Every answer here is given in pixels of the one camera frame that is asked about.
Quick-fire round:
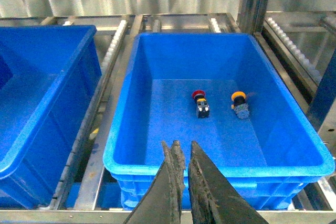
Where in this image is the metal roller rack frame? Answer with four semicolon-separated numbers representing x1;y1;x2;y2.
0;0;336;224

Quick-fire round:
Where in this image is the yellow mushroom push button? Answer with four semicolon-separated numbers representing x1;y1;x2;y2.
231;91;249;120

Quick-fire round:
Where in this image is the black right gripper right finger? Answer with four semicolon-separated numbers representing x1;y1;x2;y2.
188;141;267;223

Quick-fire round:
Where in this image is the blue target plastic bin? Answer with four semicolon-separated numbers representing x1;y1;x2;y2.
103;33;335;210

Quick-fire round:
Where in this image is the blue middle plastic bin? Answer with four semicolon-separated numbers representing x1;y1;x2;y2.
1;25;102;209

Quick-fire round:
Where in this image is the red mushroom push button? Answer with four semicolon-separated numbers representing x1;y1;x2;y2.
192;90;210;119

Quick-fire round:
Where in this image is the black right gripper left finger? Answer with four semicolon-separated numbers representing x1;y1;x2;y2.
124;140;186;223

